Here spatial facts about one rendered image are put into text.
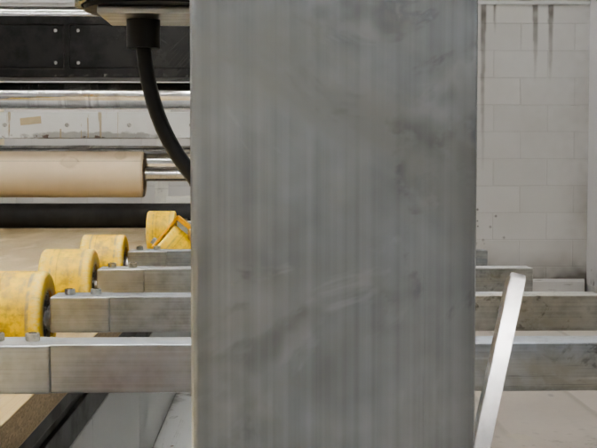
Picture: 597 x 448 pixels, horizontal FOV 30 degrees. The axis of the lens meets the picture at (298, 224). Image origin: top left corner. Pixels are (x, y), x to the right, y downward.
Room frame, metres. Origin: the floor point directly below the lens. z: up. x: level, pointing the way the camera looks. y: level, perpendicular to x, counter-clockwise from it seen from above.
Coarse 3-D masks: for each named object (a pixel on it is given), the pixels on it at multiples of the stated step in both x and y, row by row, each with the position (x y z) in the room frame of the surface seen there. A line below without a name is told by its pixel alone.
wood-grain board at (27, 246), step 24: (0, 240) 2.51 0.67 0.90; (24, 240) 2.51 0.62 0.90; (48, 240) 2.51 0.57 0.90; (72, 240) 2.51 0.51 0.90; (144, 240) 2.51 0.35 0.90; (0, 264) 1.90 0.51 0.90; (24, 264) 1.90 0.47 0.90; (72, 336) 1.10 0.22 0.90; (96, 336) 1.11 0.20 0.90; (0, 408) 0.77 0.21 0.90; (24, 408) 0.79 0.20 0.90; (48, 408) 0.87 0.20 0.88; (0, 432) 0.72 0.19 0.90; (24, 432) 0.78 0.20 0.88
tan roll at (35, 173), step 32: (0, 160) 2.94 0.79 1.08; (32, 160) 2.94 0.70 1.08; (64, 160) 2.95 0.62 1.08; (96, 160) 2.95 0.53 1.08; (128, 160) 2.95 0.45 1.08; (0, 192) 2.95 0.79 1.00; (32, 192) 2.95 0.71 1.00; (64, 192) 2.96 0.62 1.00; (96, 192) 2.96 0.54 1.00; (128, 192) 2.96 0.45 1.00
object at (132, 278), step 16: (112, 272) 1.17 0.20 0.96; (128, 272) 1.17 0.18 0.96; (144, 272) 1.17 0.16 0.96; (160, 272) 1.17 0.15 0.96; (176, 272) 1.17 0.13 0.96; (480, 272) 1.18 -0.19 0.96; (496, 272) 1.18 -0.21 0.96; (528, 272) 1.18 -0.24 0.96; (112, 288) 1.17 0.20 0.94; (128, 288) 1.17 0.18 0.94; (144, 288) 1.17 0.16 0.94; (160, 288) 1.17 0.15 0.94; (176, 288) 1.17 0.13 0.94; (480, 288) 1.18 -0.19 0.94; (496, 288) 1.18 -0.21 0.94; (528, 288) 1.18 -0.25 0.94
